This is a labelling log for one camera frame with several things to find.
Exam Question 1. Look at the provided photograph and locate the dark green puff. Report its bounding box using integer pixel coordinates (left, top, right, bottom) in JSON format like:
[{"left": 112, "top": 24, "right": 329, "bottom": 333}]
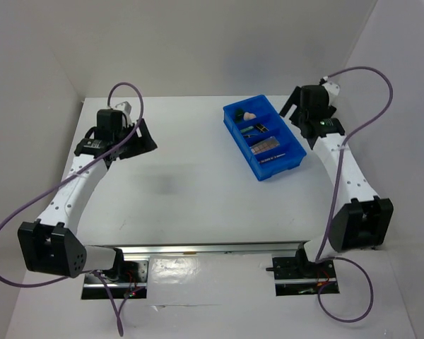
[{"left": 235, "top": 110, "right": 245, "bottom": 118}]

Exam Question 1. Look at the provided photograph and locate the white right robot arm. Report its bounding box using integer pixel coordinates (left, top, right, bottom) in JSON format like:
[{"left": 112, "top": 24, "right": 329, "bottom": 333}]
[{"left": 280, "top": 82, "right": 394, "bottom": 277}]

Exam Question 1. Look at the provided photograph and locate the blue divided plastic tray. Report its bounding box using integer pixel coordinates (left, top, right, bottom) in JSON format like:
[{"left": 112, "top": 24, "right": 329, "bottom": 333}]
[{"left": 223, "top": 95, "right": 307, "bottom": 181}]

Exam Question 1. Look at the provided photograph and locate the long black gold lipstick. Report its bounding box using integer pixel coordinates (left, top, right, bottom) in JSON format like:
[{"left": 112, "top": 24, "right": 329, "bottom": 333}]
[{"left": 254, "top": 124, "right": 268, "bottom": 133}]

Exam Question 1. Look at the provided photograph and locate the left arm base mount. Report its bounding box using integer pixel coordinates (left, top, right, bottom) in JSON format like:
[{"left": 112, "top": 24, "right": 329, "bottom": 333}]
[{"left": 81, "top": 256, "right": 149, "bottom": 301}]

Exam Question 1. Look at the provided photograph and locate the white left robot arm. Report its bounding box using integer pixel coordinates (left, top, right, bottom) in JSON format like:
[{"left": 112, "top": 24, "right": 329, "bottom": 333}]
[{"left": 18, "top": 102, "right": 157, "bottom": 282}]

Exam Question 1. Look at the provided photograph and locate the green lip balm tube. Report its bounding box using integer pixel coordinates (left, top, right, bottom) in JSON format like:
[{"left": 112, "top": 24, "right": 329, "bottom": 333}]
[{"left": 240, "top": 126, "right": 254, "bottom": 133}]

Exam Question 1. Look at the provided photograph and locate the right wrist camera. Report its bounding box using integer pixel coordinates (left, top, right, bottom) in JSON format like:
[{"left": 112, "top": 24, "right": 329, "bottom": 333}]
[{"left": 319, "top": 76, "right": 341, "bottom": 106}]

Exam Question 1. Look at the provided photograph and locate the beige makeup sponge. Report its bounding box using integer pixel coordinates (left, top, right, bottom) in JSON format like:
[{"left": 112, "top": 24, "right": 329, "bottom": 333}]
[{"left": 243, "top": 112, "right": 257, "bottom": 121}]

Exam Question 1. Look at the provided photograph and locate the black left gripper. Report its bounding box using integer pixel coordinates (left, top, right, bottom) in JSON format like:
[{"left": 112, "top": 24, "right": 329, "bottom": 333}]
[{"left": 114, "top": 118, "right": 157, "bottom": 160}]

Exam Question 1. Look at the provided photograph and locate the aluminium front rail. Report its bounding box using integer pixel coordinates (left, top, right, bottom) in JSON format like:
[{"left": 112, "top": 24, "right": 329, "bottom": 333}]
[{"left": 110, "top": 241, "right": 305, "bottom": 258}]

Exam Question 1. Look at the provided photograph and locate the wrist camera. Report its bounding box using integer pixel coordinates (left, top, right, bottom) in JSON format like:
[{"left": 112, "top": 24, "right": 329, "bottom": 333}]
[
  {"left": 319, "top": 76, "right": 341, "bottom": 106},
  {"left": 114, "top": 101, "right": 131, "bottom": 120}
]

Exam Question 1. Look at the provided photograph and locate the pink makeup pencil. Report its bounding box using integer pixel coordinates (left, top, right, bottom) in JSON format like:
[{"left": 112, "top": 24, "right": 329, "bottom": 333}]
[{"left": 259, "top": 153, "right": 285, "bottom": 164}]

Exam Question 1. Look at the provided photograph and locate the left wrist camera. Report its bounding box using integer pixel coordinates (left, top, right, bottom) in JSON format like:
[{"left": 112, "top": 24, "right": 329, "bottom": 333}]
[{"left": 114, "top": 101, "right": 131, "bottom": 120}]

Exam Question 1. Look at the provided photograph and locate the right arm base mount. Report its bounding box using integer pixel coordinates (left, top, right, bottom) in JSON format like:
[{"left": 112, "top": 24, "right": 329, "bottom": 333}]
[{"left": 265, "top": 249, "right": 340, "bottom": 297}]

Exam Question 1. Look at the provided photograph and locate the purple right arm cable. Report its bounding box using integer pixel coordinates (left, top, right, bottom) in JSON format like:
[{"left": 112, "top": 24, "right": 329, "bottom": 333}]
[{"left": 314, "top": 66, "right": 394, "bottom": 323}]

